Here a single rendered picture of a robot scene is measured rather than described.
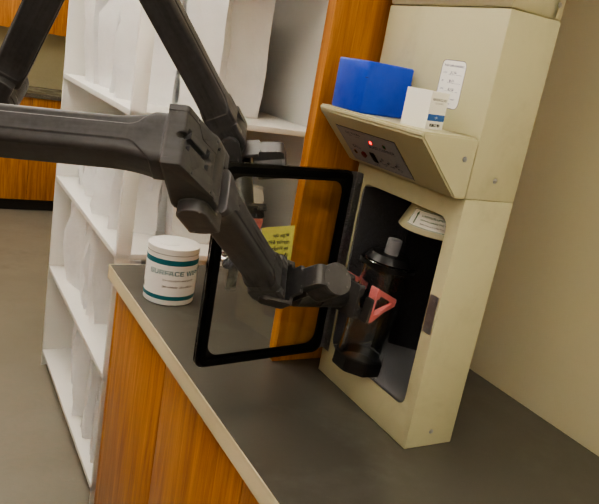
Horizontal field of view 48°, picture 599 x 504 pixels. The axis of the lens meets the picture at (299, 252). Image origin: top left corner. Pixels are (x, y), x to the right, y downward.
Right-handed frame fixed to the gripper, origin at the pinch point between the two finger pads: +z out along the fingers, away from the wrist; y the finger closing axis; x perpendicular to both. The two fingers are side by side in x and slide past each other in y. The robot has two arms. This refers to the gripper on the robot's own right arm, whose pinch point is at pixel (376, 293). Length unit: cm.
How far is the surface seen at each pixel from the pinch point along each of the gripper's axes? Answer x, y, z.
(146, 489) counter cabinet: 69, 40, -19
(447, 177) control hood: -26.3, -16.5, -7.8
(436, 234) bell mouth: -15.0, -8.6, 1.9
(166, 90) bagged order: -22, 122, 0
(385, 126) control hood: -31.5, -5.7, -13.9
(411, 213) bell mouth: -16.9, -1.7, 1.3
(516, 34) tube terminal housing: -50, -17, -2
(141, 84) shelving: -24, 100, -16
